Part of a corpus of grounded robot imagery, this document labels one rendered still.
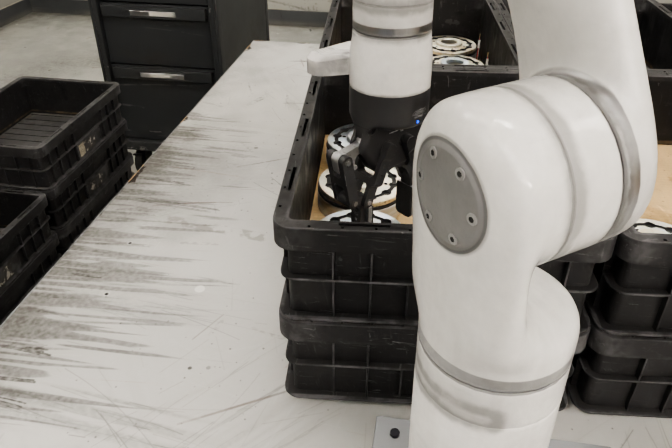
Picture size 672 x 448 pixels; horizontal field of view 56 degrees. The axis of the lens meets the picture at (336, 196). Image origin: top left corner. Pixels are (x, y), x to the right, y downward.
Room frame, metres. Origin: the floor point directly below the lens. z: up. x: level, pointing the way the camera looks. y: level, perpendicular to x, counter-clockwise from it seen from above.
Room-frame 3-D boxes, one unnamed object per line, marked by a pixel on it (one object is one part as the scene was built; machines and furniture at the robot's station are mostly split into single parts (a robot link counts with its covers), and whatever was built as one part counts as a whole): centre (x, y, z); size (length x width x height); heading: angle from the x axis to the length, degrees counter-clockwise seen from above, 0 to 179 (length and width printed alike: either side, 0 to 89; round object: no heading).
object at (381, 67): (0.57, -0.04, 1.05); 0.11 x 0.09 x 0.06; 40
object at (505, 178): (0.28, -0.09, 1.04); 0.09 x 0.09 x 0.17; 26
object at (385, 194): (0.64, -0.03, 0.86); 0.10 x 0.10 x 0.01
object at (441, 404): (0.28, -0.10, 0.88); 0.09 x 0.09 x 0.17; 83
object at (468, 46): (1.14, -0.21, 0.86); 0.10 x 0.10 x 0.01
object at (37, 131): (1.45, 0.77, 0.37); 0.40 x 0.30 x 0.45; 170
